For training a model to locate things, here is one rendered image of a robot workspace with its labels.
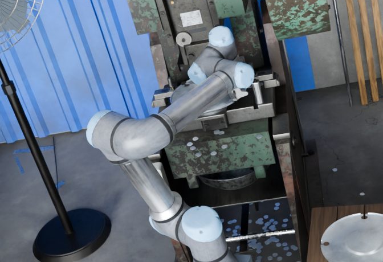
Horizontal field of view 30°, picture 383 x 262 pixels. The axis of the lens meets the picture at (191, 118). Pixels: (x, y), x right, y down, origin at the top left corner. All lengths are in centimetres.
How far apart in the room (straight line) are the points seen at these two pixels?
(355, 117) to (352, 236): 137
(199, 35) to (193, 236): 77
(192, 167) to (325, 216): 52
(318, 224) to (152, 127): 88
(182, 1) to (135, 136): 74
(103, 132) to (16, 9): 99
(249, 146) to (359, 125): 120
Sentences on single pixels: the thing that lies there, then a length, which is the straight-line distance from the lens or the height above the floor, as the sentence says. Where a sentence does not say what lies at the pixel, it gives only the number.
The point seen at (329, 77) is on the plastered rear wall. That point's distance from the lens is 407.
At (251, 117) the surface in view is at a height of 66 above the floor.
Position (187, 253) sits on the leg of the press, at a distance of 288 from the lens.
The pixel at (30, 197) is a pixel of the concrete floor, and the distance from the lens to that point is 392.
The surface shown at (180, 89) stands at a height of 78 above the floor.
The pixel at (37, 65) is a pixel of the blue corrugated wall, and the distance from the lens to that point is 417.
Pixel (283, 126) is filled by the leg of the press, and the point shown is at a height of 64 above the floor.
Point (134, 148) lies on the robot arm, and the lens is 195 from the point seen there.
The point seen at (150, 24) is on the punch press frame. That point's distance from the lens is 254.
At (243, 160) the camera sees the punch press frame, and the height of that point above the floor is 54.
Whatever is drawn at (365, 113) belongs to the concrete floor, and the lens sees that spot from 381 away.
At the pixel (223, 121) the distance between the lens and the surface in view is 264.
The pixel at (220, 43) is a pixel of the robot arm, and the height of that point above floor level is 109.
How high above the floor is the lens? 201
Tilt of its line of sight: 29 degrees down
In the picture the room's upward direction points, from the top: 16 degrees counter-clockwise
